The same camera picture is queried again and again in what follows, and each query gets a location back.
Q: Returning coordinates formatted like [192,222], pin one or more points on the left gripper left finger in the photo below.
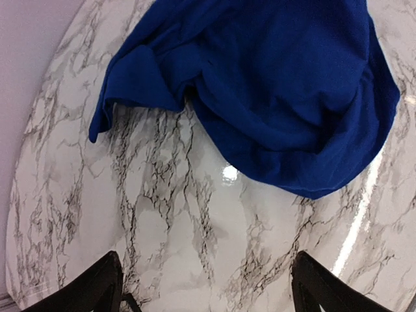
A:
[99,288]

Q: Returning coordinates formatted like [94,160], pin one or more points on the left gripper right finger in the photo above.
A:
[315,288]

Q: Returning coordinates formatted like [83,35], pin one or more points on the blue panda t-shirt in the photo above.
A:
[295,94]

